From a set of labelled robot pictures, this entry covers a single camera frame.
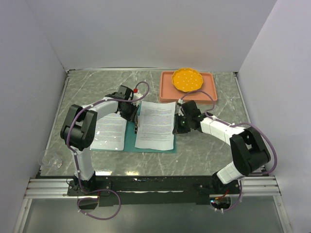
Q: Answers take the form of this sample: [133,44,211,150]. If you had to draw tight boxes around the printed paper sheet top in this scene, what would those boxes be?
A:
[90,113,127,151]

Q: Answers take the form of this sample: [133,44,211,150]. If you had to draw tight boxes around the printed paper sheet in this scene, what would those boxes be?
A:
[135,101,175,151]
[90,113,127,151]

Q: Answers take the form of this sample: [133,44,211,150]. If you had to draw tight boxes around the teal file folder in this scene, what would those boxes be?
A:
[90,103,177,154]

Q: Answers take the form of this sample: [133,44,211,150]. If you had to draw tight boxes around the printed paper sheet bottom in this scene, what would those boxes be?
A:
[135,101,175,151]

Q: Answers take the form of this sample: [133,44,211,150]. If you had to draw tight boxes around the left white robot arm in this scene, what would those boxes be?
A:
[60,85,143,195]

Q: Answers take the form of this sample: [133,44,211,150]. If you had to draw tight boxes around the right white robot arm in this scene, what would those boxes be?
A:
[173,99,271,194]

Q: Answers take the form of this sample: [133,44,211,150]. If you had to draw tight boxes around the silver folder clip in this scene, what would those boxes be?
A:
[134,114,139,134]

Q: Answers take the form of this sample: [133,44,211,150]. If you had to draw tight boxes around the orange dotted plate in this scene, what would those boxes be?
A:
[172,68,204,93]

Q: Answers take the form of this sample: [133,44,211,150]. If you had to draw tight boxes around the clear glass cup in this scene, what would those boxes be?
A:
[37,150,63,169]

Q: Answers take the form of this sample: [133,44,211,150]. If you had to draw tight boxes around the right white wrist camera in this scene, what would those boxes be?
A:
[175,99,184,116]

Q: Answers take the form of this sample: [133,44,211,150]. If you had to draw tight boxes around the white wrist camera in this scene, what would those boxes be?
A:
[132,88,143,106]
[175,99,184,116]

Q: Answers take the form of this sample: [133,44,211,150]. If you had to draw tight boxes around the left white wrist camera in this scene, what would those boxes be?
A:
[132,88,143,106]

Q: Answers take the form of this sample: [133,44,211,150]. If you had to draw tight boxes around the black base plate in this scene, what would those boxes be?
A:
[67,176,240,207]

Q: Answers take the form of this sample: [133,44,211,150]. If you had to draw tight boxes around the aluminium frame rail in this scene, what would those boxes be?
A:
[24,176,281,199]

